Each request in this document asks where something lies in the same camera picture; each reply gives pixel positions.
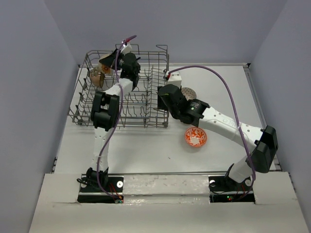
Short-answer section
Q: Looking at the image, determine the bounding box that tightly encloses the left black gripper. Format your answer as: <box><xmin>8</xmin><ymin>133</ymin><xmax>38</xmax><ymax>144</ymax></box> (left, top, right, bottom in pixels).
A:
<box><xmin>98</xmin><ymin>49</ymin><xmax>124</xmax><ymax>71</ymax></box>

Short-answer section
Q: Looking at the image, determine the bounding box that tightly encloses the white bowl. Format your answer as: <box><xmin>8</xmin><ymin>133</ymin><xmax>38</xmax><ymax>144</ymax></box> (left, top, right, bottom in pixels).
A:
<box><xmin>98</xmin><ymin>53</ymin><xmax>114</xmax><ymax>75</ymax></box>

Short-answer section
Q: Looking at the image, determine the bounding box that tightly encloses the brown glazed bowl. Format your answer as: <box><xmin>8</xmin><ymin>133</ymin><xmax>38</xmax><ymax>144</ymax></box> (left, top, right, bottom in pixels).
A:
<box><xmin>89</xmin><ymin>68</ymin><xmax>105</xmax><ymax>88</ymax></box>

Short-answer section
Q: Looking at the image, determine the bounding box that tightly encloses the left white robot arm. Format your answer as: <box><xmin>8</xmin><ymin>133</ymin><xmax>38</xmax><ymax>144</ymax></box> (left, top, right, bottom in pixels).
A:
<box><xmin>86</xmin><ymin>50</ymin><xmax>140</xmax><ymax>192</ymax></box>

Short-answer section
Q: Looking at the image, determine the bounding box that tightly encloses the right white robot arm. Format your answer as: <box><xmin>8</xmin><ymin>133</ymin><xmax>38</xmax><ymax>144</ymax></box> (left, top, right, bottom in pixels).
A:
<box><xmin>158</xmin><ymin>84</ymin><xmax>278</xmax><ymax>190</ymax></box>

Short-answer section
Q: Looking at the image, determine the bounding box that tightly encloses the patterned grey bowl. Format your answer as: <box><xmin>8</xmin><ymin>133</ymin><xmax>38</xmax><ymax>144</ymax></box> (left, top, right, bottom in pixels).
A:
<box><xmin>181</xmin><ymin>87</ymin><xmax>197</xmax><ymax>100</ymax></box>

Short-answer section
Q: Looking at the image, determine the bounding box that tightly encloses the orange floral bowl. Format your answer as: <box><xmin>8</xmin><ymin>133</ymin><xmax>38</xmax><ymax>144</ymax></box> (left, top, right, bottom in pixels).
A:
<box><xmin>184</xmin><ymin>127</ymin><xmax>208</xmax><ymax>148</ymax></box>

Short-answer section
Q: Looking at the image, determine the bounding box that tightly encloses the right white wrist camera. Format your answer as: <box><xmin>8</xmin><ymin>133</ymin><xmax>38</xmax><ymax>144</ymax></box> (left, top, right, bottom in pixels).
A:
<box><xmin>167</xmin><ymin>71</ymin><xmax>182</xmax><ymax>89</ymax></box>

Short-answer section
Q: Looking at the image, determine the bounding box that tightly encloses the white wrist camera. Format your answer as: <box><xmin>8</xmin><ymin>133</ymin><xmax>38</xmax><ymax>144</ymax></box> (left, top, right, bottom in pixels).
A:
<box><xmin>167</xmin><ymin>71</ymin><xmax>182</xmax><ymax>89</ymax></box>
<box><xmin>121</xmin><ymin>43</ymin><xmax>132</xmax><ymax>55</ymax></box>

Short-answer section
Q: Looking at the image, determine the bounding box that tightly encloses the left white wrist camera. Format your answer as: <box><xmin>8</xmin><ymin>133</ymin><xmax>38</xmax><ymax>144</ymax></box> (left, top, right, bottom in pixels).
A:
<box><xmin>121</xmin><ymin>43</ymin><xmax>132</xmax><ymax>55</ymax></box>

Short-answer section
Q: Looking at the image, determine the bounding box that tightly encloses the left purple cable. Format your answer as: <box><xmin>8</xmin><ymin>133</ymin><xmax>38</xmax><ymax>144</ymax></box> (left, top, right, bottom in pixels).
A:
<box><xmin>96</xmin><ymin>34</ymin><xmax>138</xmax><ymax>199</ymax></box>

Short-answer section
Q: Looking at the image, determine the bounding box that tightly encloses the purple cable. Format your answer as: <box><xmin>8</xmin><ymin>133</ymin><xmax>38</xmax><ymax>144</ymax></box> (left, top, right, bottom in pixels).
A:
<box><xmin>164</xmin><ymin>65</ymin><xmax>257</xmax><ymax>201</ymax></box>
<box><xmin>96</xmin><ymin>34</ymin><xmax>138</xmax><ymax>199</ymax></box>

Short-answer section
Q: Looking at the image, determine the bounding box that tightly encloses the grey wire dish rack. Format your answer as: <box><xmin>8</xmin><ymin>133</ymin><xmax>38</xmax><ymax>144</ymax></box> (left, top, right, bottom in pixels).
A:
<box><xmin>68</xmin><ymin>44</ymin><xmax>169</xmax><ymax>128</ymax></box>

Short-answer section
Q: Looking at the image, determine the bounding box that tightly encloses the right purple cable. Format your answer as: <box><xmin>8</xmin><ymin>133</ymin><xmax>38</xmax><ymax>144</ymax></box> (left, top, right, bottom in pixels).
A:
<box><xmin>164</xmin><ymin>65</ymin><xmax>257</xmax><ymax>201</ymax></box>

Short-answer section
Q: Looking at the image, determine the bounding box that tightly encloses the metal rail bar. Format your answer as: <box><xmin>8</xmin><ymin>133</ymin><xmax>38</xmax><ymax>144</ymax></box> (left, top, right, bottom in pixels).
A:
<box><xmin>109</xmin><ymin>171</ymin><xmax>226</xmax><ymax>176</ymax></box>

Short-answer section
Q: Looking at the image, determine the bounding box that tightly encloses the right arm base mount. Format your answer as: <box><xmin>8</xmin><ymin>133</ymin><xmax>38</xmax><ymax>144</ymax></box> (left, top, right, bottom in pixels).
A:
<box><xmin>208</xmin><ymin>176</ymin><xmax>255</xmax><ymax>203</ymax></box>

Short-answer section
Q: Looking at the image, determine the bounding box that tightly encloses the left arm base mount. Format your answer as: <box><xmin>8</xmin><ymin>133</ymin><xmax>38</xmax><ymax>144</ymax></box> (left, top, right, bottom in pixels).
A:
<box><xmin>76</xmin><ymin>168</ymin><xmax>124</xmax><ymax>204</ymax></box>

